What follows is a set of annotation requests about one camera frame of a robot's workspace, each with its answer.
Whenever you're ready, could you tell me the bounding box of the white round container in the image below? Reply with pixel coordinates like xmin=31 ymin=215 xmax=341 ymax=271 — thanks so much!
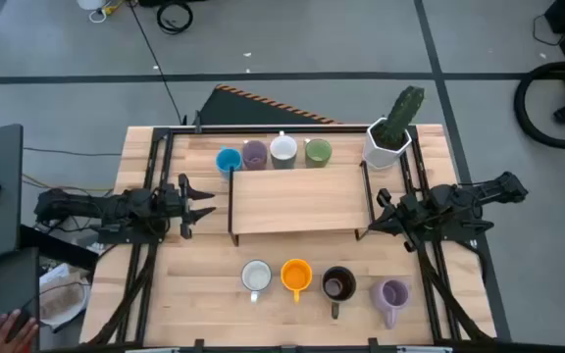
xmin=77 ymin=0 xmax=111 ymax=12

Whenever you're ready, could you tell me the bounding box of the wooden shelf with black legs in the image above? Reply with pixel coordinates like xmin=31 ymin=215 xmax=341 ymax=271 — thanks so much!
xmin=227 ymin=160 xmax=377 ymax=247

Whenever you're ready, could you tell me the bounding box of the white hexagonal plant pot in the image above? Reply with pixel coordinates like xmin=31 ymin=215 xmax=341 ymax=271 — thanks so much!
xmin=362 ymin=116 xmax=414 ymax=172

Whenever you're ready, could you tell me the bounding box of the yellow faceted mug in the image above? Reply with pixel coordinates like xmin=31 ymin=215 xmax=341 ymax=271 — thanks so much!
xmin=280 ymin=258 xmax=314 ymax=304

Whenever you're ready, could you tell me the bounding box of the green cactus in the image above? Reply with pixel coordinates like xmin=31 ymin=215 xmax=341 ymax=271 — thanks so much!
xmin=378 ymin=85 xmax=426 ymax=148

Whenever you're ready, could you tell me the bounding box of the light blue faceted mug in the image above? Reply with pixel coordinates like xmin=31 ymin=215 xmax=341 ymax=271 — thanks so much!
xmin=215 ymin=145 xmax=243 ymax=180

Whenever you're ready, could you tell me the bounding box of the white bag with brown contents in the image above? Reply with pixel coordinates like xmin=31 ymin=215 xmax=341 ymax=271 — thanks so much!
xmin=39 ymin=263 xmax=92 ymax=330

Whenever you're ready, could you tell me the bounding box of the black aluminium frame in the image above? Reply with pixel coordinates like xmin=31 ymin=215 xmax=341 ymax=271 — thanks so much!
xmin=85 ymin=125 xmax=498 ymax=353

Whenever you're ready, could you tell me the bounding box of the black computer mouse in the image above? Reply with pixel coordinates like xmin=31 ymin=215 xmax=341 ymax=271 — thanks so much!
xmin=5 ymin=308 xmax=34 ymax=344

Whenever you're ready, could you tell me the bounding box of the lavender mug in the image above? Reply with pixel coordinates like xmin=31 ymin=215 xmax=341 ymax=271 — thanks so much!
xmin=369 ymin=277 xmax=411 ymax=330

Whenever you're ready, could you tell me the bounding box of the coiled black cable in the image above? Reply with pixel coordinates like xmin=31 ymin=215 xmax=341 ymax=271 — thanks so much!
xmin=156 ymin=2 xmax=195 ymax=35

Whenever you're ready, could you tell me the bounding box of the teal mug with white handle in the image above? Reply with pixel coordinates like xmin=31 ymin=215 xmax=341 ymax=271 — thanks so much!
xmin=269 ymin=130 xmax=299 ymax=171

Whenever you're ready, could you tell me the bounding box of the orange shop vacuum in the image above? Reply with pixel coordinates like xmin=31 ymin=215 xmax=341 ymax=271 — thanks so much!
xmin=513 ymin=61 xmax=565 ymax=150

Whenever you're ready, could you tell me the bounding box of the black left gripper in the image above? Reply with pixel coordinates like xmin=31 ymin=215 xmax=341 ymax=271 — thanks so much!
xmin=152 ymin=173 xmax=218 ymax=241

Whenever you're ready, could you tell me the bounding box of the long black floor cable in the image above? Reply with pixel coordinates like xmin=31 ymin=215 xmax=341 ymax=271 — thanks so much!
xmin=126 ymin=0 xmax=188 ymax=125

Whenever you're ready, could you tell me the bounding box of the yellow cable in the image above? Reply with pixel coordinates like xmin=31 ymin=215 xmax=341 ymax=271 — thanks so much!
xmin=22 ymin=173 xmax=113 ymax=193

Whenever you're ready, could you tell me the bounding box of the black mug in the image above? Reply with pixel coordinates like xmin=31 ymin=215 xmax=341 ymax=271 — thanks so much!
xmin=320 ymin=265 xmax=358 ymax=321

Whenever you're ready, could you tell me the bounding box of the black mat orange striped edge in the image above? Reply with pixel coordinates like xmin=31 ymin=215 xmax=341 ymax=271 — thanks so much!
xmin=197 ymin=83 xmax=343 ymax=126

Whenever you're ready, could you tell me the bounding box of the white mug blue floral print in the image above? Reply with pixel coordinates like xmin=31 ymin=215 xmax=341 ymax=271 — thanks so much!
xmin=240 ymin=259 xmax=274 ymax=304

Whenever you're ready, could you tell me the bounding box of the purple ribbed mug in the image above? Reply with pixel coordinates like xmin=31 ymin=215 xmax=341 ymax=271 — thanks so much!
xmin=240 ymin=139 xmax=269 ymax=172

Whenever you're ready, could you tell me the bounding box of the light green mug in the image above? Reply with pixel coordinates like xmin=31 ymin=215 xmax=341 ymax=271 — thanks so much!
xmin=303 ymin=137 xmax=334 ymax=170

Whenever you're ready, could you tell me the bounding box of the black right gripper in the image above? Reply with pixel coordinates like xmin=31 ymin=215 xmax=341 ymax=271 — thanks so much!
xmin=367 ymin=187 xmax=434 ymax=254

